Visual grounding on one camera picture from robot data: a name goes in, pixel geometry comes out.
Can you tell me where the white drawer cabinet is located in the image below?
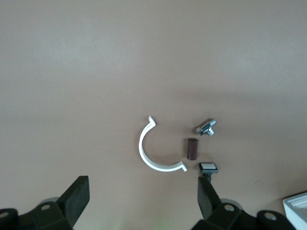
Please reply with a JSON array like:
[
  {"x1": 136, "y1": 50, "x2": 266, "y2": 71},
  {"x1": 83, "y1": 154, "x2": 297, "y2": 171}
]
[{"x1": 282, "y1": 191, "x2": 307, "y2": 230}]

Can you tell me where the white semicircular pipe clamp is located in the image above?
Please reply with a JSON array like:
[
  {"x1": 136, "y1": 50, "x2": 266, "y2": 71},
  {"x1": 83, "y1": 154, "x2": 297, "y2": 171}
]
[{"x1": 138, "y1": 115, "x2": 188, "y2": 173}]

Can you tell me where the small silver metal fitting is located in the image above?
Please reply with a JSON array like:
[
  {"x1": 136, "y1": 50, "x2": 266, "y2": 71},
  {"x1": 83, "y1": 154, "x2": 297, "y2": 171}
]
[{"x1": 194, "y1": 118, "x2": 218, "y2": 137}]

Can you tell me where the small square white button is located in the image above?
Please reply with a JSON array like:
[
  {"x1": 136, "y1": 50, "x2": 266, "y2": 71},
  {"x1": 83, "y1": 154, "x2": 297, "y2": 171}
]
[{"x1": 198, "y1": 162, "x2": 219, "y2": 184}]

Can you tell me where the small brown block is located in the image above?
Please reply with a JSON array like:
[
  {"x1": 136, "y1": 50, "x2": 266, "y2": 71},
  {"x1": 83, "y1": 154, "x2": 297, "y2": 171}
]
[{"x1": 185, "y1": 138, "x2": 199, "y2": 161}]

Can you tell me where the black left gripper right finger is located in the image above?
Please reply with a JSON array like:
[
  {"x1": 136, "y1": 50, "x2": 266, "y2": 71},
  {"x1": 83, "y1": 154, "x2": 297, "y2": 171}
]
[{"x1": 193, "y1": 177, "x2": 259, "y2": 230}]

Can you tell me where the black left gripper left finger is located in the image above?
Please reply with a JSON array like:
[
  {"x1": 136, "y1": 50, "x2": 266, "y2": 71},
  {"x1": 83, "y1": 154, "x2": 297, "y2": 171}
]
[{"x1": 19, "y1": 176, "x2": 91, "y2": 230}]

